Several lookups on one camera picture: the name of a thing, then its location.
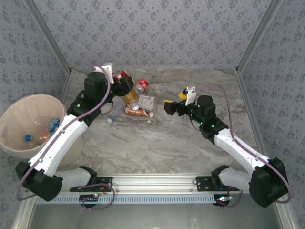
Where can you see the red gold label tea bottle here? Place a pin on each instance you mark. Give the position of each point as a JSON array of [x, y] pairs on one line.
[[130, 97]]

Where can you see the white carton box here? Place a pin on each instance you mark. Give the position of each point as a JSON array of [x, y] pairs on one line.
[[146, 101]]

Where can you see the copper label bottle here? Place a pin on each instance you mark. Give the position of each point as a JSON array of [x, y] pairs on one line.
[[134, 111]]

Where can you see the clear bluish crushed bottle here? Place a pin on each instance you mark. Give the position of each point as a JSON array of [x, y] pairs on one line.
[[110, 119]]

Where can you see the blue label water bottle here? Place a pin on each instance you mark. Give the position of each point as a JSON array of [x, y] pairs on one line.
[[54, 124]]

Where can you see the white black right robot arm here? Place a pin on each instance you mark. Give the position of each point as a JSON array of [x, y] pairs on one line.
[[238, 148]]

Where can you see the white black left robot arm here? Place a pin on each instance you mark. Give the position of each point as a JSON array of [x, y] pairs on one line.
[[59, 143]]

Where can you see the beige round bin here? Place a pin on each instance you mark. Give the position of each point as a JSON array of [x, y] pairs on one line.
[[19, 114]]

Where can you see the red label small bottle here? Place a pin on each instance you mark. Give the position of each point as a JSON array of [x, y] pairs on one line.
[[143, 83]]

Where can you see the black controller board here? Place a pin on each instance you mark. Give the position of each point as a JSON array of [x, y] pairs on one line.
[[222, 200], [89, 198]]

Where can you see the grey metal base sheet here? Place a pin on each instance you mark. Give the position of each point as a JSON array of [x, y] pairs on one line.
[[152, 217]]

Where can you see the aluminium frame post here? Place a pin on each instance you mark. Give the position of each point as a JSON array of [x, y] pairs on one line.
[[259, 35], [47, 38]]

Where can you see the aluminium mounting rail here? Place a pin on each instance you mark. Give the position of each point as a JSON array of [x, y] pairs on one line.
[[152, 182]]

